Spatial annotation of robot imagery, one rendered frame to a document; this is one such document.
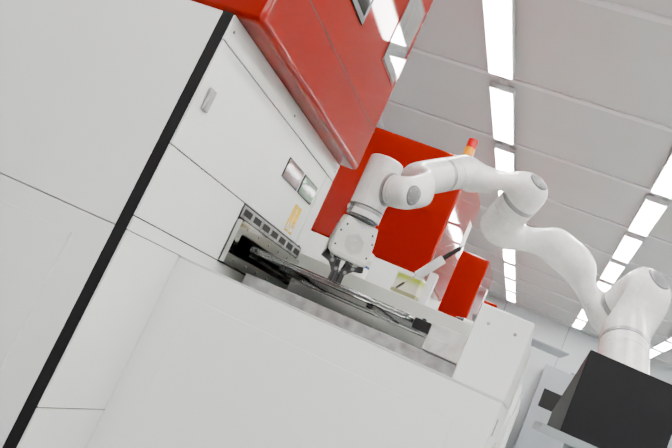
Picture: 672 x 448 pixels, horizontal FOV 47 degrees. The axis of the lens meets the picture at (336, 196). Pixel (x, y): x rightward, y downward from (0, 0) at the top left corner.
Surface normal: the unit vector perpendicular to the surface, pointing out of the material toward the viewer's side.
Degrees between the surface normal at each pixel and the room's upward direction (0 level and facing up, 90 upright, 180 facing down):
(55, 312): 90
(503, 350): 90
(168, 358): 90
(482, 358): 90
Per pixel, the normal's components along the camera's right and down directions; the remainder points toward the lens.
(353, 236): 0.27, -0.06
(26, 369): -0.22, -0.28
